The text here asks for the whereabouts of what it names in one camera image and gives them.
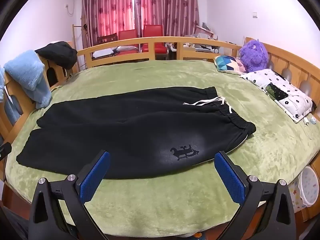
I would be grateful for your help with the star print storage box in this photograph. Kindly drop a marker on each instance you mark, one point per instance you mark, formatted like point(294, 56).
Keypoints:
point(295, 197)

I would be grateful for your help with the geometric print pillow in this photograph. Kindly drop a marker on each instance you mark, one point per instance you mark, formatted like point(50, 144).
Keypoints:
point(228, 63)

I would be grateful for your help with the black garment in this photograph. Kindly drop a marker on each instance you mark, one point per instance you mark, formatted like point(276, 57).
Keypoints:
point(60, 52)

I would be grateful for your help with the black pants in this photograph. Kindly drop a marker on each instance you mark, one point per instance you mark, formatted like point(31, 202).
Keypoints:
point(112, 130)

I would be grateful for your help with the white plastic basin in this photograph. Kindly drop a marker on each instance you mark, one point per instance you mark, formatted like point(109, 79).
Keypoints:
point(310, 187)

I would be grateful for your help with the white floral pillow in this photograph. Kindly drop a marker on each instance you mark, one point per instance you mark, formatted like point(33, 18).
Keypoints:
point(282, 90)

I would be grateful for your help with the light blue fleece garment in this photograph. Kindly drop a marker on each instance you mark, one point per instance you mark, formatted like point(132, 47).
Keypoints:
point(27, 72)

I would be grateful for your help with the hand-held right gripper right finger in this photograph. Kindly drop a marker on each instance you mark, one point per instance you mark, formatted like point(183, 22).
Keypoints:
point(230, 180)

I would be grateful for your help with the dark wooden chair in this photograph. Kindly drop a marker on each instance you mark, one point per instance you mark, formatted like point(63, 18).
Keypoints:
point(107, 39)

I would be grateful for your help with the wooden clothes rack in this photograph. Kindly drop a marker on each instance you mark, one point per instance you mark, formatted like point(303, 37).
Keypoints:
point(75, 33)

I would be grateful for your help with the white folded bedding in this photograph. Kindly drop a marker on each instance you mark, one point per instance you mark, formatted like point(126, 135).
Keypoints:
point(110, 52)

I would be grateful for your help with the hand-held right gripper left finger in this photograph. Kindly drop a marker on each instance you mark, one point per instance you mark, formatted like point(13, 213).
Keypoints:
point(95, 177)

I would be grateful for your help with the red chair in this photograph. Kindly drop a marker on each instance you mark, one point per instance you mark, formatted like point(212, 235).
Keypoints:
point(127, 37)
point(152, 32)

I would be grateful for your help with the red patterned curtains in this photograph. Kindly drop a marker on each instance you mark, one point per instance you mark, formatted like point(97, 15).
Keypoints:
point(162, 5)

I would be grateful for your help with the purple plush toy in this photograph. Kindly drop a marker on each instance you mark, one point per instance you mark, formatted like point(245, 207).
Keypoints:
point(253, 55)

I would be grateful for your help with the white wall outlet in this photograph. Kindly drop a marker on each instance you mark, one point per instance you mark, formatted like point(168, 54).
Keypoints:
point(67, 5)

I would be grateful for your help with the green fleece blanket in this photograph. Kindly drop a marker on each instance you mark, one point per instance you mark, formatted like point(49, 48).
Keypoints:
point(175, 200)

